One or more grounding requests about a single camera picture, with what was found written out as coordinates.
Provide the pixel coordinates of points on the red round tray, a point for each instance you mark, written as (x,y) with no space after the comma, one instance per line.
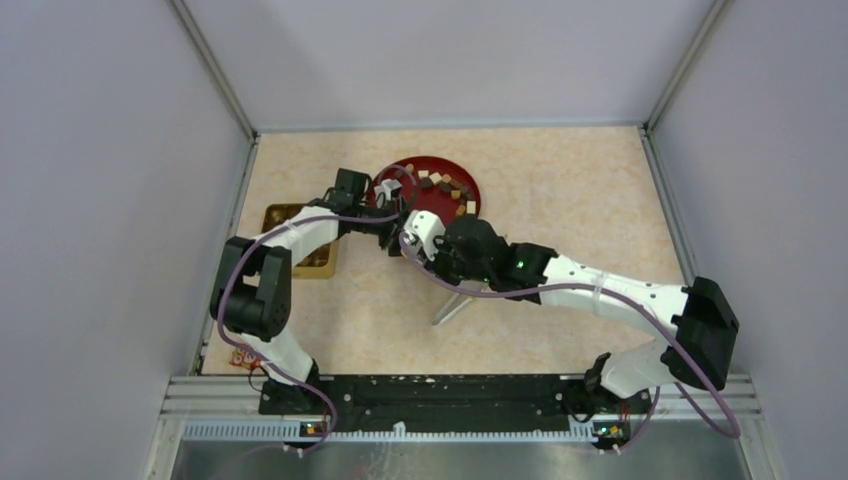
(456,187)

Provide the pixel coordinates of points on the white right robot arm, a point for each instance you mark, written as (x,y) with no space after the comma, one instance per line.
(693,327)

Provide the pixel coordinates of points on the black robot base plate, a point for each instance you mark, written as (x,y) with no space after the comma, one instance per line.
(521,403)

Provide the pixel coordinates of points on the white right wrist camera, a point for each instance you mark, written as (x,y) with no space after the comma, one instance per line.
(420,230)

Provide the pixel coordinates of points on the steel serving tongs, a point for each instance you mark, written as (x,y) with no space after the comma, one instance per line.
(453,306)

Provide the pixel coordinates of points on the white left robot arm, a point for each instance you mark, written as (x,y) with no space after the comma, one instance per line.
(251,300)

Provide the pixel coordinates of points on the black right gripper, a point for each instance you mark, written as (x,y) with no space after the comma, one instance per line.
(435,265)

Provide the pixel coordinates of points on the gold chocolate box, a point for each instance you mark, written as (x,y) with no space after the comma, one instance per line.
(318,265)

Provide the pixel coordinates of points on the white cable duct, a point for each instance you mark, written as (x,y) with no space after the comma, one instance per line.
(286,431)

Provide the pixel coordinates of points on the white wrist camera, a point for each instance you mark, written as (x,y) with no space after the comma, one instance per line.
(386,193)
(420,230)

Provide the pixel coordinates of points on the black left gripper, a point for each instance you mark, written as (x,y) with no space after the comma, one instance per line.
(389,237)

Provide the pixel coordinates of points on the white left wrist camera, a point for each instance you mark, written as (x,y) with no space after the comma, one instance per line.
(386,193)

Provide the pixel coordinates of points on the orange owl sticker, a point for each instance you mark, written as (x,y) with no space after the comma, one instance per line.
(243,360)

